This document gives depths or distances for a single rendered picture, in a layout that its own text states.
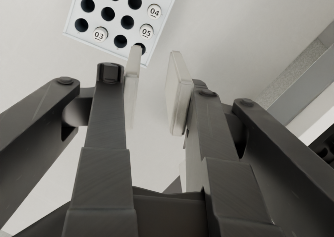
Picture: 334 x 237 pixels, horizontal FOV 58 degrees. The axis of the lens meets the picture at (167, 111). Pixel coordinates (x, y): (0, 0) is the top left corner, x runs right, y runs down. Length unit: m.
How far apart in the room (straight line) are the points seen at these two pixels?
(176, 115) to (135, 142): 0.23
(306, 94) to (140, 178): 0.23
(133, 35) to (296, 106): 0.16
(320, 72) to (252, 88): 0.11
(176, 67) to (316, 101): 0.13
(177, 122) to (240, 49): 0.21
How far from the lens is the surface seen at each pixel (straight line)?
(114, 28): 0.30
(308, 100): 0.26
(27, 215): 0.47
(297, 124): 0.25
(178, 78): 0.15
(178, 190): 0.84
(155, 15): 0.28
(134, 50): 0.19
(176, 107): 0.15
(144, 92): 0.35
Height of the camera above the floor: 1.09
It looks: 66 degrees down
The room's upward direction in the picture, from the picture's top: 173 degrees clockwise
